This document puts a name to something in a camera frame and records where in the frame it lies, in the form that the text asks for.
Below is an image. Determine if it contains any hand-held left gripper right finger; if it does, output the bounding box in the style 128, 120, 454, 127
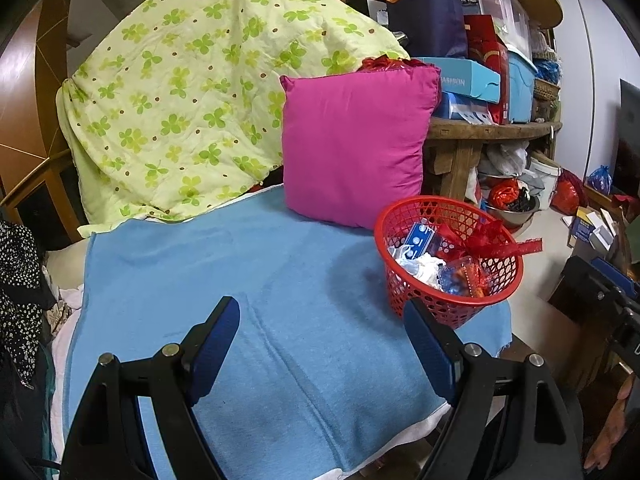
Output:
402, 299, 586, 480

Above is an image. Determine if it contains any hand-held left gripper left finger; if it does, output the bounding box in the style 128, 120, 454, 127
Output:
60, 296, 242, 480

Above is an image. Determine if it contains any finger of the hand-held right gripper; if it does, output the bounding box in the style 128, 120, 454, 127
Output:
559, 255, 640, 313

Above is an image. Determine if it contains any red mesh basket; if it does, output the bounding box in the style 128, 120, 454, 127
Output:
374, 195, 525, 330

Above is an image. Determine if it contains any blue plastic bag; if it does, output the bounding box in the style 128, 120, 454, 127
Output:
437, 257, 476, 293
532, 57, 561, 83
587, 165, 612, 196

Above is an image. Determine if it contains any orange wrapper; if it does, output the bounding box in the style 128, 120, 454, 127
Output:
452, 270, 481, 296

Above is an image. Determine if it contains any white paper wad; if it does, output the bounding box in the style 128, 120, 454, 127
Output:
407, 255, 446, 286

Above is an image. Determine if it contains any red ribbon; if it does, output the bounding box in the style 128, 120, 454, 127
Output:
440, 220, 545, 266

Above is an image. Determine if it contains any blue and white carton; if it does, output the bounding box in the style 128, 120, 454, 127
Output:
406, 222, 441, 256

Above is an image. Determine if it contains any person's right hand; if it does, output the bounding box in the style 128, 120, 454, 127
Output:
582, 372, 640, 472

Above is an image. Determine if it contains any box of small cartons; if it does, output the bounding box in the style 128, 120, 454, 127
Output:
567, 205, 640, 266

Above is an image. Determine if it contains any red floor plastic bag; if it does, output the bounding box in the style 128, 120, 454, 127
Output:
550, 169, 588, 216

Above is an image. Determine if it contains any metal bowl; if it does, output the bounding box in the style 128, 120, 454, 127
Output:
482, 192, 542, 228

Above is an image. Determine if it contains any white bucket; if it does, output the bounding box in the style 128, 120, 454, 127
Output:
527, 155, 563, 211

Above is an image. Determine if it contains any blue blanket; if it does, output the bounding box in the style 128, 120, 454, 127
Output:
62, 185, 513, 480

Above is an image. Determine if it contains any red and black bag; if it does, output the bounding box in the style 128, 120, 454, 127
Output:
487, 177, 531, 213

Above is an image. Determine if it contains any grey white plastic bag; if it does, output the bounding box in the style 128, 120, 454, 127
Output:
487, 140, 531, 176

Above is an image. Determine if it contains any dark framed panel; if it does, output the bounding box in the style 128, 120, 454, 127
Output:
612, 79, 640, 201

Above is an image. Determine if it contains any wooden table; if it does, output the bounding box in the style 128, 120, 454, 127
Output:
422, 117, 563, 206

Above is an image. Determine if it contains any wicker basket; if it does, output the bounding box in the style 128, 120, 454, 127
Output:
532, 77, 562, 103

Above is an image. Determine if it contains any light blue storage bin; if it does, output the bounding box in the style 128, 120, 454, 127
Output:
505, 50, 540, 125

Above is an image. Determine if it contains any black white spotted garment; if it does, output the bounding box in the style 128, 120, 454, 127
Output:
0, 220, 56, 391

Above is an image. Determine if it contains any blue white package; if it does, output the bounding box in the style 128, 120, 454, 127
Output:
432, 91, 498, 125

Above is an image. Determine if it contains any pink pillow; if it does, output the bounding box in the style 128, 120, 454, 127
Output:
279, 64, 443, 231

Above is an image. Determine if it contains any flat blue box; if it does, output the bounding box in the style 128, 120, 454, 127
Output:
435, 57, 502, 103

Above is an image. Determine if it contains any red box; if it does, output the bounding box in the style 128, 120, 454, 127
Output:
464, 14, 511, 126

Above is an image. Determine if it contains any green clover print quilt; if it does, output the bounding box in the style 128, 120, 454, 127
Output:
55, 0, 416, 236

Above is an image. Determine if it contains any clear storage box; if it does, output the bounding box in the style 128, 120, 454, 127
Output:
457, 0, 533, 61

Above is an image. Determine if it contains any red shiny cloth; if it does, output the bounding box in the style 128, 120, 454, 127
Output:
360, 54, 426, 73

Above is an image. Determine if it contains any wooden cabinet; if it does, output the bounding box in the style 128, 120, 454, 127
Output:
0, 0, 81, 241

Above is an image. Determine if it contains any navy bag with orange handle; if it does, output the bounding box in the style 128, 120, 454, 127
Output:
385, 0, 471, 61

